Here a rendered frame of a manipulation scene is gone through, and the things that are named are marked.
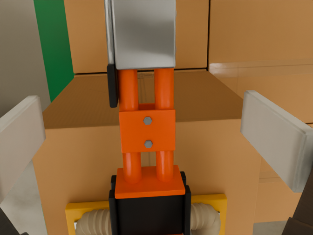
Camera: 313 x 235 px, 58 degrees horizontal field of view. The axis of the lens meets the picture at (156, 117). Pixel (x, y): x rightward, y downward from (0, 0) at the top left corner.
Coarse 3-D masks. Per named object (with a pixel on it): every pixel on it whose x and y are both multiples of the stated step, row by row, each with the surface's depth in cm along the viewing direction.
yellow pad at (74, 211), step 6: (72, 204) 50; (78, 204) 50; (84, 204) 50; (90, 204) 50; (96, 204) 50; (102, 204) 50; (108, 204) 50; (66, 210) 49; (72, 210) 49; (78, 210) 49; (84, 210) 49; (90, 210) 49; (66, 216) 49; (72, 216) 49; (78, 216) 49; (72, 222) 50; (72, 228) 50; (72, 234) 51
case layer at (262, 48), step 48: (96, 0) 76; (192, 0) 78; (240, 0) 79; (288, 0) 80; (96, 48) 80; (192, 48) 82; (240, 48) 83; (288, 48) 85; (240, 96) 89; (288, 96) 90; (288, 192) 103
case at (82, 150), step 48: (96, 96) 63; (144, 96) 62; (192, 96) 61; (48, 144) 47; (96, 144) 47; (192, 144) 49; (240, 144) 49; (48, 192) 50; (96, 192) 51; (192, 192) 52; (240, 192) 53
